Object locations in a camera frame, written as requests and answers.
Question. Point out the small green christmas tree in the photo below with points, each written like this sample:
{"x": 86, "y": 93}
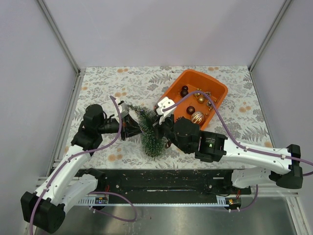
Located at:
{"x": 151, "y": 145}

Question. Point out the small gold bauble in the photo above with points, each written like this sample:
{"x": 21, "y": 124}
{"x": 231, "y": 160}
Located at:
{"x": 201, "y": 100}

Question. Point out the orange plastic bin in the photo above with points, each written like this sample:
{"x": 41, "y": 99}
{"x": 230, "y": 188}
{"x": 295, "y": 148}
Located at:
{"x": 196, "y": 81}

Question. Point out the large striped gold bauble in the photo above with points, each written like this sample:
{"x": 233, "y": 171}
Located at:
{"x": 197, "y": 117}

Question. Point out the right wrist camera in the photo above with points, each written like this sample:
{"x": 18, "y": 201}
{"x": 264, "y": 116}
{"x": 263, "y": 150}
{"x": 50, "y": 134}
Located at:
{"x": 164, "y": 109}

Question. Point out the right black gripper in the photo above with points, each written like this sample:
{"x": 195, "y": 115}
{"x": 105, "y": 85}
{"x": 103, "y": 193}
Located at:
{"x": 158, "y": 127}

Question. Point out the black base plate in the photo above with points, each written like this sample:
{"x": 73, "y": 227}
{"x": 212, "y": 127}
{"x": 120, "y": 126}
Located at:
{"x": 170, "y": 186}

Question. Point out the dark brown bauble lower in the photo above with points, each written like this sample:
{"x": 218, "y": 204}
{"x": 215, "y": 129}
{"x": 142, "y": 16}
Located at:
{"x": 190, "y": 110}

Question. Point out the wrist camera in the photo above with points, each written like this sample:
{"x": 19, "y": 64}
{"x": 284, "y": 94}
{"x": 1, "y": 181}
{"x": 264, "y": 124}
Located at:
{"x": 164, "y": 109}
{"x": 123, "y": 107}

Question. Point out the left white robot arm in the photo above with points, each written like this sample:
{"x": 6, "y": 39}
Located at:
{"x": 48, "y": 205}

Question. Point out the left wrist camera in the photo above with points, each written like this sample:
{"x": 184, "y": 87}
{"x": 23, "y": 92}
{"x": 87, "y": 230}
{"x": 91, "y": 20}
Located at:
{"x": 123, "y": 107}

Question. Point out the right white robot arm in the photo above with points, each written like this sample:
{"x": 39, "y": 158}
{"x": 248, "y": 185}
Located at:
{"x": 281, "y": 166}

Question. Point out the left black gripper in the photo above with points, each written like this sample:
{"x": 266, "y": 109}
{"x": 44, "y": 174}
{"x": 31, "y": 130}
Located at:
{"x": 132, "y": 128}

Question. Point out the floral table mat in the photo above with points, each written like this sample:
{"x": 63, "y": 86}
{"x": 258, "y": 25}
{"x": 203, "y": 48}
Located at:
{"x": 240, "y": 112}

